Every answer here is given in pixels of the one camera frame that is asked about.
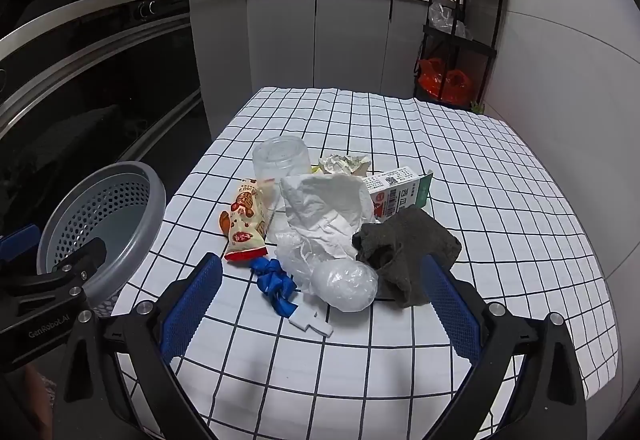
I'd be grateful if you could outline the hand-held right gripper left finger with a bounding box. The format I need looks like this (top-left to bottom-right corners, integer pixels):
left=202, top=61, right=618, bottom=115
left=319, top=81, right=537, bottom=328
left=52, top=252, right=224, bottom=440

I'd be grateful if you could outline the black built-in oven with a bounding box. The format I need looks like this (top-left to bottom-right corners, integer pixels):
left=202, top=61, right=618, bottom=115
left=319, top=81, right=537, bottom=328
left=0, top=0, right=212, bottom=241

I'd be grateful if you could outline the dark grey cloth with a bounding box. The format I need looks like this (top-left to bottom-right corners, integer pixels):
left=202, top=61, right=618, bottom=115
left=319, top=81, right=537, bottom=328
left=351, top=206, right=462, bottom=308

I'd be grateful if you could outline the red plastic bag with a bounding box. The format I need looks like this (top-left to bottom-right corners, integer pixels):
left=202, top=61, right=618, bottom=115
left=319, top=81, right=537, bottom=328
left=417, top=60, right=447, bottom=101
left=445, top=70, right=474, bottom=103

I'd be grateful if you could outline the grey kitchen cabinet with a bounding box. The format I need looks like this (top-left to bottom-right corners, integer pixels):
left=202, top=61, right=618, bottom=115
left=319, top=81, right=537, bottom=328
left=190, top=0, right=431, bottom=138

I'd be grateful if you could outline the blue ribbon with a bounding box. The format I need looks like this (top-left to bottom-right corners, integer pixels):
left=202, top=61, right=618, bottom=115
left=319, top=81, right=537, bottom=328
left=250, top=257, right=298, bottom=318

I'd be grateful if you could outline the white black-checked tablecloth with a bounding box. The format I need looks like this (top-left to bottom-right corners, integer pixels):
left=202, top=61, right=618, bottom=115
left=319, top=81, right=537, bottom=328
left=107, top=86, right=623, bottom=440

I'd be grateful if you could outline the red and cream snack wrapper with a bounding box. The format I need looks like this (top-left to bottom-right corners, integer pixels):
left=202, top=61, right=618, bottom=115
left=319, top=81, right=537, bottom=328
left=222, top=178, right=276, bottom=263

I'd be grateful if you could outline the clear plastic bag on rack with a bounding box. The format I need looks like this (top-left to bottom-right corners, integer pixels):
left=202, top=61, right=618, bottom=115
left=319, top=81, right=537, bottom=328
left=429, top=2, right=469, bottom=40

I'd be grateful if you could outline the grey perforated plastic basket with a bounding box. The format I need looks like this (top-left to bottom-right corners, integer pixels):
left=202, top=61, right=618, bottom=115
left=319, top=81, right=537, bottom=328
left=36, top=161, right=167, bottom=318

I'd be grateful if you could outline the white tissue paper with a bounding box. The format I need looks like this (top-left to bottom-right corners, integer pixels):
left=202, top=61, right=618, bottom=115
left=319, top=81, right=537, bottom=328
left=279, top=173, right=376, bottom=271

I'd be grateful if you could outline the white plastic tag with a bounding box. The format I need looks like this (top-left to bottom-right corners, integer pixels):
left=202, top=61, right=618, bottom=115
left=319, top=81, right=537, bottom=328
left=290, top=304, right=335, bottom=338

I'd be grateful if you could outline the clear plastic bag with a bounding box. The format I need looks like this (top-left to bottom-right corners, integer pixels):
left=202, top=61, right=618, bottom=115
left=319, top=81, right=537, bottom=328
left=429, top=2, right=469, bottom=40
left=274, top=232, right=379, bottom=313

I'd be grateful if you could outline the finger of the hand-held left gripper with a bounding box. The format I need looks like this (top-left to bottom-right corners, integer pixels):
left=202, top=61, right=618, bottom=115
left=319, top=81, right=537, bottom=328
left=0, top=224, right=42, bottom=265
left=0, top=237, right=108, bottom=305

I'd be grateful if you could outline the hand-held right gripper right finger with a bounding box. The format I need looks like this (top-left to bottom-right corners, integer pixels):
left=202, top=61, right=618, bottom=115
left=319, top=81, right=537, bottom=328
left=415, top=254, right=588, bottom=440

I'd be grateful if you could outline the black shelf rack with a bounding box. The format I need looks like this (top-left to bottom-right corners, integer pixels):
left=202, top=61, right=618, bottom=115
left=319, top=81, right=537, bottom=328
left=414, top=0, right=506, bottom=108

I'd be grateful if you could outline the clear plastic jar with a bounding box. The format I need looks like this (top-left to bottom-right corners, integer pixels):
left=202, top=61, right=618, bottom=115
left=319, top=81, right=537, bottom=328
left=252, top=136, right=308, bottom=221

